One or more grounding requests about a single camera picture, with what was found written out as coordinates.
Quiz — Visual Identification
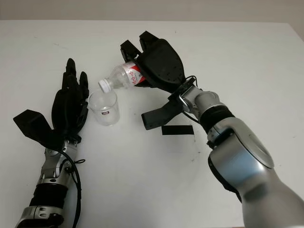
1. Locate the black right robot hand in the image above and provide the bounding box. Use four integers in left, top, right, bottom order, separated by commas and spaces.
120, 30, 188, 95

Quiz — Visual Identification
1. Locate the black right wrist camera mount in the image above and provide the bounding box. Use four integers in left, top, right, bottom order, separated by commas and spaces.
141, 93, 189, 131

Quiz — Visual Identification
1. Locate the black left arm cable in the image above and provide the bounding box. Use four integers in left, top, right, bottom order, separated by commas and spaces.
60, 146, 86, 228

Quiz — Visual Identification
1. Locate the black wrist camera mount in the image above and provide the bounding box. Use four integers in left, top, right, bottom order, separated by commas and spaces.
13, 109, 65, 151
141, 93, 189, 131

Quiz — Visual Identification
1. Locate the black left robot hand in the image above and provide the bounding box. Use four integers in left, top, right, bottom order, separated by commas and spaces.
51, 58, 90, 143

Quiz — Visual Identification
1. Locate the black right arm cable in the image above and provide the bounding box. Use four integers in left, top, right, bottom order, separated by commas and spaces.
182, 75, 203, 124

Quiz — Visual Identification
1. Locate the clear plastic water bottle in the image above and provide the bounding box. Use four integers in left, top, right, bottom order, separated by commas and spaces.
98, 60, 148, 93

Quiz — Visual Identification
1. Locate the black tape strip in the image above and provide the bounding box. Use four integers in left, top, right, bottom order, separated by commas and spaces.
161, 125, 195, 136

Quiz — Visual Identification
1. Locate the clear glass cup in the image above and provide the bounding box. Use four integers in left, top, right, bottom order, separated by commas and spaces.
88, 90, 119, 126

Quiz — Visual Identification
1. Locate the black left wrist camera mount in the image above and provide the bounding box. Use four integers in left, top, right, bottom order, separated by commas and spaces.
13, 109, 65, 151

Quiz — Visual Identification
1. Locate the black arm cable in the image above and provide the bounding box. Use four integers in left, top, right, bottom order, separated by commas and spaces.
60, 146, 86, 228
182, 75, 203, 124

